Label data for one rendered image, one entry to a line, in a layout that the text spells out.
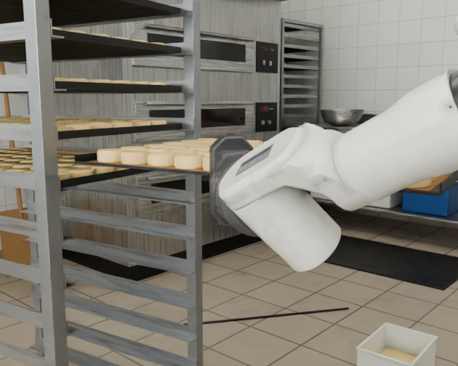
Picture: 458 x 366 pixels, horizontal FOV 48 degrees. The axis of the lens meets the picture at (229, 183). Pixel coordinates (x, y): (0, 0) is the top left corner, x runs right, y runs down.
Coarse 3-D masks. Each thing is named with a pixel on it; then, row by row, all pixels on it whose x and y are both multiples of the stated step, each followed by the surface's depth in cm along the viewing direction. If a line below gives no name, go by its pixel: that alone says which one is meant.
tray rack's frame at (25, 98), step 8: (24, 64) 154; (24, 72) 155; (24, 96) 156; (24, 104) 157; (24, 112) 157; (32, 192) 160; (32, 200) 161; (32, 216) 162; (32, 248) 164; (32, 256) 165; (40, 304) 166; (40, 328) 168; (40, 336) 168; (40, 352) 169
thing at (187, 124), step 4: (24, 116) 157; (28, 116) 156; (56, 116) 150; (60, 116) 149; (64, 116) 148; (68, 116) 147; (72, 116) 146; (76, 116) 145; (80, 116) 145; (84, 116) 144; (88, 116) 143; (92, 116) 142; (96, 116) 142; (100, 116) 141; (104, 116) 140; (108, 116) 139; (112, 116) 139; (148, 120) 132; (164, 120) 130; (168, 120) 129; (172, 120) 128; (176, 120) 128; (180, 120) 127; (184, 120) 127; (188, 120) 126; (192, 120) 125; (184, 124) 127; (188, 124) 126; (192, 124) 126; (184, 128) 127; (188, 128) 126; (192, 128) 126
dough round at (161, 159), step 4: (152, 152) 86; (156, 152) 86; (160, 152) 86; (164, 152) 86; (168, 152) 86; (172, 152) 86; (148, 156) 85; (152, 156) 84; (156, 156) 83; (160, 156) 83; (164, 156) 83; (168, 156) 84; (172, 156) 84; (148, 160) 85; (152, 160) 84; (156, 160) 84; (160, 160) 83; (164, 160) 84; (168, 160) 84; (172, 160) 84; (148, 164) 85; (152, 164) 84; (156, 164) 84; (160, 164) 84; (164, 164) 84; (168, 164) 84; (172, 164) 84
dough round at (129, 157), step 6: (126, 150) 90; (132, 150) 90; (138, 150) 90; (144, 150) 90; (126, 156) 86; (132, 156) 86; (138, 156) 86; (144, 156) 87; (126, 162) 87; (132, 162) 86; (138, 162) 87; (144, 162) 87
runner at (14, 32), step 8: (0, 24) 94; (8, 24) 92; (16, 24) 91; (24, 24) 90; (0, 32) 94; (8, 32) 93; (16, 32) 92; (24, 32) 91; (0, 40) 94; (8, 40) 93; (16, 40) 93; (24, 40) 93
